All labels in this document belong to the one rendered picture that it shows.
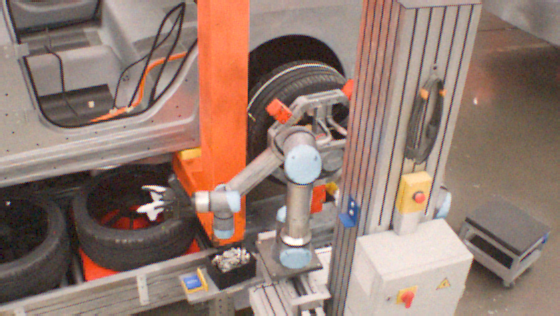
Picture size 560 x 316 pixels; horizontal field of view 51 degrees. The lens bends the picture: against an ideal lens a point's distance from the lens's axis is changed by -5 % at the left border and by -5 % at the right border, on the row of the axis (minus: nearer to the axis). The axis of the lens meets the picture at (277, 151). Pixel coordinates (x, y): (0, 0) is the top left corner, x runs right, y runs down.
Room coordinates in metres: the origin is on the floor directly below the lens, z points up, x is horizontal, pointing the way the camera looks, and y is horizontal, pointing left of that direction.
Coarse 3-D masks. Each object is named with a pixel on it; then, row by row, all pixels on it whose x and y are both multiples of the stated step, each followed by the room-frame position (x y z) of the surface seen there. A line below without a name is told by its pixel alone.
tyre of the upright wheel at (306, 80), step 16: (288, 64) 2.83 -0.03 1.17; (304, 64) 2.82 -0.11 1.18; (320, 64) 2.87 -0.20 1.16; (272, 80) 2.72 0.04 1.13; (288, 80) 2.68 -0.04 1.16; (304, 80) 2.66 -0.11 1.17; (320, 80) 2.68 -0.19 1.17; (336, 80) 2.72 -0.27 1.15; (256, 96) 2.68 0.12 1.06; (272, 96) 2.62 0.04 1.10; (288, 96) 2.60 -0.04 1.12; (256, 112) 2.61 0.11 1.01; (256, 128) 2.54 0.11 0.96; (256, 144) 2.52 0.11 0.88; (272, 176) 2.57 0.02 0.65
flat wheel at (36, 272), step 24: (24, 192) 2.48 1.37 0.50; (0, 216) 2.39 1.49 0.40; (24, 216) 2.32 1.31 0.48; (48, 216) 2.31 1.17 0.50; (24, 240) 2.15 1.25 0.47; (48, 240) 2.13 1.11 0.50; (0, 264) 1.95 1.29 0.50; (24, 264) 1.96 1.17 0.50; (48, 264) 2.03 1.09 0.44; (0, 288) 1.86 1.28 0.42; (24, 288) 1.91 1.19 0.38; (48, 288) 2.00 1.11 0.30
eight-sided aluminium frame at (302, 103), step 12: (300, 96) 2.59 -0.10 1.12; (312, 96) 2.61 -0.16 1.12; (324, 96) 2.62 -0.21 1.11; (336, 96) 2.62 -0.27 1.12; (288, 108) 2.57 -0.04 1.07; (300, 108) 2.53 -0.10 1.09; (348, 108) 2.65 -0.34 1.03; (276, 120) 2.54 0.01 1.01; (288, 120) 2.51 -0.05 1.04; (276, 132) 2.48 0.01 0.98; (276, 168) 2.48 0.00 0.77; (324, 180) 2.61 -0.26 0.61
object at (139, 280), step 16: (192, 256) 2.21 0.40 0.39; (128, 272) 2.07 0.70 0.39; (144, 272) 2.07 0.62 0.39; (160, 272) 2.10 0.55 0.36; (176, 272) 2.14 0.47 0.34; (64, 288) 1.93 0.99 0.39; (80, 288) 1.94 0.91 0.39; (96, 288) 1.96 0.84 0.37; (112, 288) 2.00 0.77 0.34; (128, 288) 2.03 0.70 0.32; (144, 288) 2.06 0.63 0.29; (0, 304) 1.80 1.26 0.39; (16, 304) 1.81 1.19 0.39; (32, 304) 1.82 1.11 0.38; (48, 304) 1.86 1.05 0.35; (64, 304) 1.88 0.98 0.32; (80, 304) 1.92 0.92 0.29; (144, 304) 2.05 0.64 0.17
